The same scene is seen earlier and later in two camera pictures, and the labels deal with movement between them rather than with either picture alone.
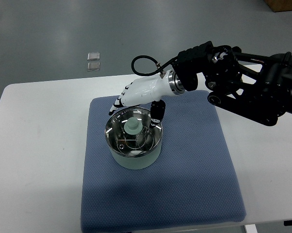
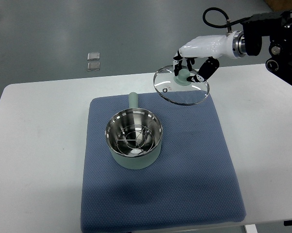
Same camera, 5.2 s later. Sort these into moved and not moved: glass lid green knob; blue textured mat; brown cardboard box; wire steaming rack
Moved: glass lid green knob
Not moved: blue textured mat; brown cardboard box; wire steaming rack
